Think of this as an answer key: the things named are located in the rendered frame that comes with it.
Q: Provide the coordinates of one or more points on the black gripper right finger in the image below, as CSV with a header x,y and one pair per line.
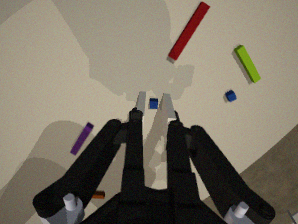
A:
x,y
234,200

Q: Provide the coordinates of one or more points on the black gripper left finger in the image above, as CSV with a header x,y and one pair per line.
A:
x,y
64,201

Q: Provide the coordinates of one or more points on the red rod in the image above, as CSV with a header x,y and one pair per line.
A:
x,y
188,30

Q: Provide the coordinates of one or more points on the orange rod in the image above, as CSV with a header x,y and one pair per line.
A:
x,y
99,195

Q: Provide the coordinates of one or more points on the lime green rod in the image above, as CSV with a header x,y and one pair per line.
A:
x,y
247,63

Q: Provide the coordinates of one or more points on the purple rod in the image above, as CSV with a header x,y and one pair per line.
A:
x,y
82,138

